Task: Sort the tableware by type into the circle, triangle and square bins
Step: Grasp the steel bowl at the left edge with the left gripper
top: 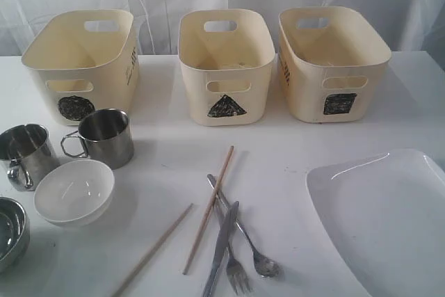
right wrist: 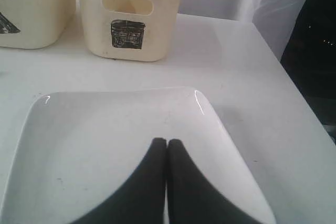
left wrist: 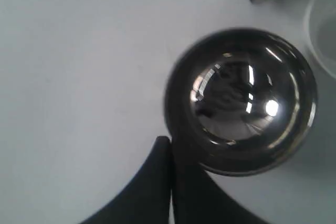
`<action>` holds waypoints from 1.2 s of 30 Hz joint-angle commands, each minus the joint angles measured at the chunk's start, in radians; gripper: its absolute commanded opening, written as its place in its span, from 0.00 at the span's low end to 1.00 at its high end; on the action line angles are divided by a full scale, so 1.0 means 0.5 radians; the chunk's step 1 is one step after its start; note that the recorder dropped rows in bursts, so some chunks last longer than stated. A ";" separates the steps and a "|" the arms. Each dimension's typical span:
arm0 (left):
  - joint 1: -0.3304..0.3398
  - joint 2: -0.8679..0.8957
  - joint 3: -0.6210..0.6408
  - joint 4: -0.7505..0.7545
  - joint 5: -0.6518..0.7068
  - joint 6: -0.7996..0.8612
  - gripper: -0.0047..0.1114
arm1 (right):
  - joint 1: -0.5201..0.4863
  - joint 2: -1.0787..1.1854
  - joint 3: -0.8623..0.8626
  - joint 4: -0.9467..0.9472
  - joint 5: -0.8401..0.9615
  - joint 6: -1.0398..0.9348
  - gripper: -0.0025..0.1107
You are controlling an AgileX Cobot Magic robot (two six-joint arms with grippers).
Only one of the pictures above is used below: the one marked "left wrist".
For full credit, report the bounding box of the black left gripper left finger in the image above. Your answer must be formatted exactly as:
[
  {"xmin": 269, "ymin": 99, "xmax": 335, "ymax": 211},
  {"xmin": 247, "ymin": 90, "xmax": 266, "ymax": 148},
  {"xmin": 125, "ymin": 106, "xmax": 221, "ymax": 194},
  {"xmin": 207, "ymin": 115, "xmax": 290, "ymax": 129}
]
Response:
[{"xmin": 83, "ymin": 136, "xmax": 172, "ymax": 224}]

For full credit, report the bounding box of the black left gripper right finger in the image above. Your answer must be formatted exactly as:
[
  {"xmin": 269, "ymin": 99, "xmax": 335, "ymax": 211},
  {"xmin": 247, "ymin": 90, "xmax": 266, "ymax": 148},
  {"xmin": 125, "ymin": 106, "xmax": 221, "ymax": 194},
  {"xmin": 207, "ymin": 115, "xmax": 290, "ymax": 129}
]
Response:
[{"xmin": 172, "ymin": 138, "xmax": 266, "ymax": 223}]

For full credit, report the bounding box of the shiny steel bowl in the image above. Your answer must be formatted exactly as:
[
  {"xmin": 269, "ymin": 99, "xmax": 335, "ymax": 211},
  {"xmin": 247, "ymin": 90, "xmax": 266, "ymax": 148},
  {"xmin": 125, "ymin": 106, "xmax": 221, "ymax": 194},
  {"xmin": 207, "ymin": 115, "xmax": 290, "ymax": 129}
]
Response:
[{"xmin": 164, "ymin": 27, "xmax": 318, "ymax": 177}]

